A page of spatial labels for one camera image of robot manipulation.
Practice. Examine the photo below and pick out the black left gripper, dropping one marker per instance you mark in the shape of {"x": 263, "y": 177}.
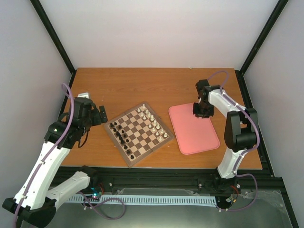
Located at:
{"x": 98, "y": 118}

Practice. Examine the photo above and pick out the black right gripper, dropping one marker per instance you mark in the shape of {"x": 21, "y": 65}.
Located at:
{"x": 198, "y": 114}

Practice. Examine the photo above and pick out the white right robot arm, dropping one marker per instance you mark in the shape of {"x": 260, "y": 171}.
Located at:
{"x": 240, "y": 135}

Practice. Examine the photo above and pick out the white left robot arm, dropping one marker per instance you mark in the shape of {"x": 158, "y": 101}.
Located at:
{"x": 35, "y": 202}

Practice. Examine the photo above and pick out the wooden chess board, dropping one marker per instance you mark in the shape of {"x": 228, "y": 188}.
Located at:
{"x": 140, "y": 148}

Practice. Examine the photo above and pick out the white chess pieces row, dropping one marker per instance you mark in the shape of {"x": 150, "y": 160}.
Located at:
{"x": 148, "y": 126}

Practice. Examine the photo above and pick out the pink plastic tray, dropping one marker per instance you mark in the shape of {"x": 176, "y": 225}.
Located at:
{"x": 193, "y": 134}

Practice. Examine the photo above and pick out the black aluminium frame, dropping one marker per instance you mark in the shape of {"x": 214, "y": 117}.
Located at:
{"x": 148, "y": 178}

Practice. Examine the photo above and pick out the light blue cable duct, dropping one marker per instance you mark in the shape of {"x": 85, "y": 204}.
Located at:
{"x": 146, "y": 200}

